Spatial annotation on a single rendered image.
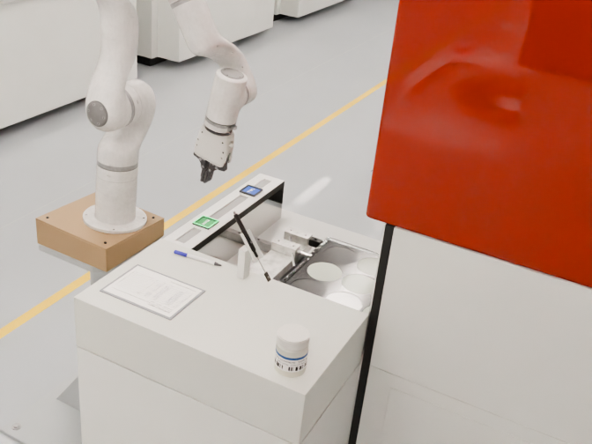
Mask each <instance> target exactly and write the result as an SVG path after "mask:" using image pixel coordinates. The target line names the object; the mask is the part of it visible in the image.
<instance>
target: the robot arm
mask: <svg viewBox="0 0 592 444"><path fill-rule="evenodd" d="M96 2H97V5H98V7H99V11H100V56H99V59H98V62H97V65H96V67H95V70H94V73H93V75H92V79H91V82H90V85H89V88H88V91H87V95H86V100H85V113H86V116H87V118H88V120H89V122H90V124H91V125H92V126H93V127H94V128H96V129H97V130H101V131H106V133H105V135H104V136H103V138H102V139H101V140H100V143H99V145H98V149H97V161H96V162H97V163H96V189H95V205H93V206H91V207H89V208H87V209H86V210H85V211H84V213H83V221H84V223H85V224H86V225H87V226H88V227H90V228H92V229H93V230H95V231H98V232H102V233H112V234H123V233H133V232H135V231H137V230H139V229H141V228H143V227H144V226H145V224H146V221H147V217H146V214H145V213H144V212H143V211H142V210H141V209H139V208H137V207H136V203H137V174H138V159H139V149H140V146H141V143H142V142H143V140H144V137H145V135H146V134H147V131H148V129H149V128H150V126H151V124H152V120H153V117H154V114H155V109H156V100H155V95H154V92H153V90H152V89H151V87H150V86H149V85H148V84H146V83H145V82H144V81H142V80H138V79H130V80H127V78H128V75H129V73H130V70H131V68H132V65H133V63H134V61H135V59H136V55H137V45H138V16H137V11H136V9H135V7H134V6H133V5H132V3H131V2H130V0H96ZM168 2H169V3H170V6H171V8H172V10H173V13H174V16H175V18H176V20H177V23H178V25H179V28H180V29H181V33H182V35H183V38H184V40H185V41H186V44H187V46H188V48H189V50H190V51H191V53H193V54H194V55H196V56H205V57H208V58H210V59H211V60H213V61H214V62H215V63H217V64H218V66H219V67H220V68H219V69H217V70H216V74H215V78H214V81H213V85H212V89H211V96H210V99H209V103H208V107H207V111H206V115H205V118H204V123H203V126H202V128H201V129H200V131H199V133H198V136H197V139H196V143H195V147H194V153H193V154H194V156H196V157H197V158H198V159H199V161H200V163H201V168H202V172H201V175H200V176H201V179H200V181H202V182H203V183H206V182H208V181H210V180H211V179H212V176H213V173H214V171H215V170H220V171H223V172H225V170H227V163H230V162H231V159H232V156H233V147H234V132H233V130H236V129H237V126H236V122H237V118H238V114H239V112H240V110H241V108H242V107H243V106H245V105H247V104H248V103H250V102H251V101H253V100H254V99H255V97H256V95H257V87H256V83H255V79H254V76H253V73H252V71H251V69H250V67H249V65H248V61H247V60H246V58H245V56H244V55H243V54H242V53H241V51H240V50H239V49H238V48H237V47H236V46H235V45H233V44H232V43H231V42H230V41H228V40H227V39H225V38H224V37H222V36H221V35H220V33H219V32H218V29H217V28H216V25H215V22H214V20H213V17H212V15H211V11H210V9H209V6H208V4H207V2H206V0H168Z"/></svg>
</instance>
